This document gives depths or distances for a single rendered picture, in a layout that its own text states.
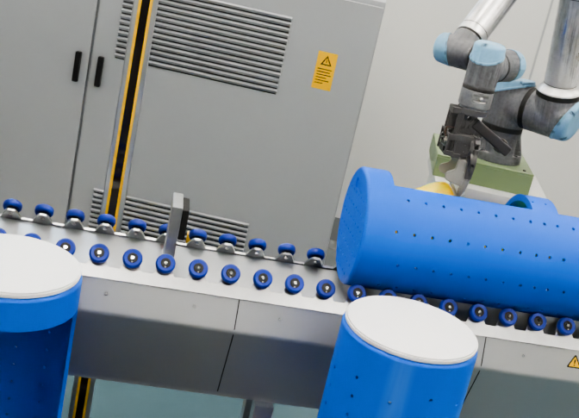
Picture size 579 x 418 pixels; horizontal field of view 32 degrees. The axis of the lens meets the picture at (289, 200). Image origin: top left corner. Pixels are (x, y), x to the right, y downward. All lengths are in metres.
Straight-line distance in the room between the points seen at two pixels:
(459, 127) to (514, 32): 2.83
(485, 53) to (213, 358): 0.94
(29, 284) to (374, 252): 0.79
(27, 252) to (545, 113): 1.41
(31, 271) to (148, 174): 2.13
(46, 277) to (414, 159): 3.51
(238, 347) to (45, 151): 2.00
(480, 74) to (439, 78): 2.85
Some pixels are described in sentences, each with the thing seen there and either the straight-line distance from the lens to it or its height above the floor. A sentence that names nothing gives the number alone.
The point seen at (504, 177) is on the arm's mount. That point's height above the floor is 1.19.
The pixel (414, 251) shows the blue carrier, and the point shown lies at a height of 1.10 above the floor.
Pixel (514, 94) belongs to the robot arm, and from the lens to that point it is 2.78.
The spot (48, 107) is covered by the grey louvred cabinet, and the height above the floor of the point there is 0.76.
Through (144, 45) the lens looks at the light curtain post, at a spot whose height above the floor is 1.37.
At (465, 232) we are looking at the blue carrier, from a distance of 2.31.
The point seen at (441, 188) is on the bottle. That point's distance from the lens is 2.38.
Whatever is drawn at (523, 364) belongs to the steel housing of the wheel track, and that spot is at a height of 0.86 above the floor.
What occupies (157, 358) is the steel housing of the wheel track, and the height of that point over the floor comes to 0.72.
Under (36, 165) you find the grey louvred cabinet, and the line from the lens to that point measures 4.19.
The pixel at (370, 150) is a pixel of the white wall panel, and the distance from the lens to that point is 5.23.
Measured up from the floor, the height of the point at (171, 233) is 1.02.
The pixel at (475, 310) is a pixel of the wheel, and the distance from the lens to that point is 2.42.
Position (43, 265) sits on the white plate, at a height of 1.04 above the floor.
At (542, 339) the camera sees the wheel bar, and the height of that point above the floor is 0.92.
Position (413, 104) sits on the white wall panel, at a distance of 5.18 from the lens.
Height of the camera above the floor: 1.87
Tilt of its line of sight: 18 degrees down
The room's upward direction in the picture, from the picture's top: 13 degrees clockwise
